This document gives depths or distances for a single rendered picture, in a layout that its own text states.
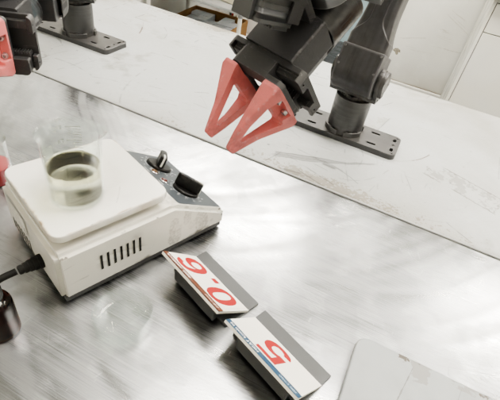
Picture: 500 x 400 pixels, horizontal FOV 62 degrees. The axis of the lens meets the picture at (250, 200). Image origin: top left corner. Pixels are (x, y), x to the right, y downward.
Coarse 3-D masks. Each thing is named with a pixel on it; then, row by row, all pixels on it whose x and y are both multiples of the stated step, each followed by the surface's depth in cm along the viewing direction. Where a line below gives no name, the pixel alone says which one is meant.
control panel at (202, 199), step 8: (136, 152) 52; (144, 160) 51; (152, 168) 50; (176, 168) 55; (160, 176) 49; (168, 176) 50; (176, 176) 52; (168, 184) 48; (168, 192) 46; (176, 192) 47; (200, 192) 51; (176, 200) 45; (184, 200) 46; (192, 200) 47; (200, 200) 49; (208, 200) 50
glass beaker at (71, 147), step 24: (48, 120) 36; (72, 120) 37; (48, 144) 37; (72, 144) 39; (96, 144) 36; (48, 168) 35; (72, 168) 35; (96, 168) 37; (48, 192) 38; (72, 192) 37; (96, 192) 38
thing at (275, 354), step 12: (240, 324) 38; (252, 324) 40; (252, 336) 38; (264, 336) 39; (264, 348) 37; (276, 348) 39; (276, 360) 36; (288, 360) 38; (288, 372) 36; (300, 372) 37; (300, 384) 35; (312, 384) 37
